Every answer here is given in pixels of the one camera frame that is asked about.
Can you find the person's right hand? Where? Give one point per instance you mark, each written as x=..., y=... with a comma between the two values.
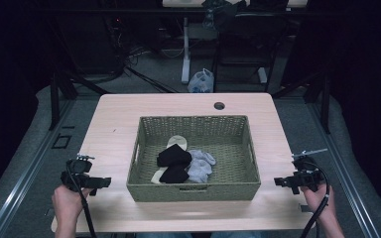
x=320, y=200

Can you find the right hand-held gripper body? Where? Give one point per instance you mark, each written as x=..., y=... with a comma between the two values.
x=306, y=175

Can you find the person's left hand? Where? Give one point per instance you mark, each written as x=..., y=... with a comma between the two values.
x=66, y=205

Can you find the green woven basket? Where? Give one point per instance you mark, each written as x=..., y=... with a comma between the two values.
x=225, y=155

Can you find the black sock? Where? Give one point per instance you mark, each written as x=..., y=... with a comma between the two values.
x=174, y=174
x=174, y=156

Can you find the cream sock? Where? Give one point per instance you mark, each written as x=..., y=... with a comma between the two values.
x=178, y=140

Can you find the black chair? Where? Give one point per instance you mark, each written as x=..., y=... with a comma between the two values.
x=244, y=43

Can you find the aluminium floor rail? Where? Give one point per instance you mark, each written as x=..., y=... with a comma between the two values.
x=29, y=172
x=347, y=178

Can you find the light grey sock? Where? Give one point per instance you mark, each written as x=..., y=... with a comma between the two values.
x=202, y=156
x=199, y=172

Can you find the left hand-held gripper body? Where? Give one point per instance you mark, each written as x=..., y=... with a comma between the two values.
x=76, y=172

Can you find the black metal stand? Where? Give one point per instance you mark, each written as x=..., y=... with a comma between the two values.
x=55, y=99
x=324, y=102

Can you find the white plastic bag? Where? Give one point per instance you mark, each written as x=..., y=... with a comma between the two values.
x=201, y=82

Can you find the white desk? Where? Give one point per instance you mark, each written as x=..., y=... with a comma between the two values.
x=182, y=3

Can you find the dark bag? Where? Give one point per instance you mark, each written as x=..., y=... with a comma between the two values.
x=220, y=13

